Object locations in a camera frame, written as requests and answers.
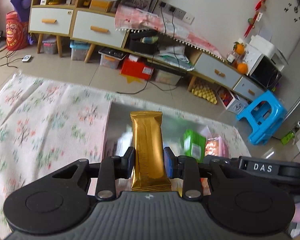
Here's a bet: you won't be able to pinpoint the gold snack bar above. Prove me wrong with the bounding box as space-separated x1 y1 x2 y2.
130 111 172 192

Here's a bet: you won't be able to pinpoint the green snack packet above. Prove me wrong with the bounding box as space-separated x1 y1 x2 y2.
181 129 206 163

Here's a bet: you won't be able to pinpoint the pink cardboard box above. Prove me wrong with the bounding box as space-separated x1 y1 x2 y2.
103 101 231 198

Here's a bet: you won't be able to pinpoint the pink snack packet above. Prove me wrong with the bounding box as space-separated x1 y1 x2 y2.
205 136 229 158

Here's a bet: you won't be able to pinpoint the blue plastic stool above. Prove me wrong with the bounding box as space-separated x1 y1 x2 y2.
236 90 287 145

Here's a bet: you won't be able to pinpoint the yellow egg tray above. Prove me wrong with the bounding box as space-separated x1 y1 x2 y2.
191 83 217 105

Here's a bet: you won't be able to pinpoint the white printed box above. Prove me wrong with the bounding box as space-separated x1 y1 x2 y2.
216 86 249 115

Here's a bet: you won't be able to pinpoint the floral tablecloth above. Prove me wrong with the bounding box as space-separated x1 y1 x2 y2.
0 73 250 238

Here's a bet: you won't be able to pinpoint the red shoe box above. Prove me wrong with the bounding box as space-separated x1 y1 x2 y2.
121 58 154 80

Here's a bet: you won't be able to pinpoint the orange fruit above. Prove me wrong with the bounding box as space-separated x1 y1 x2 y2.
233 42 244 55
237 62 249 75

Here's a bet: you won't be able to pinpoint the black microwave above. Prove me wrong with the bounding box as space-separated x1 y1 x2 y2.
249 54 282 90

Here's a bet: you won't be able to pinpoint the pink cloth cover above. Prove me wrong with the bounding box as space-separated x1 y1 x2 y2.
115 5 223 60

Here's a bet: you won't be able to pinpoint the wooden tv cabinet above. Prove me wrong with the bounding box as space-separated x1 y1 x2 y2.
29 0 263 100

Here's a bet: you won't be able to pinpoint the red lantern bag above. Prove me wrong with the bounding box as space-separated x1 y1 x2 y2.
6 11 29 51

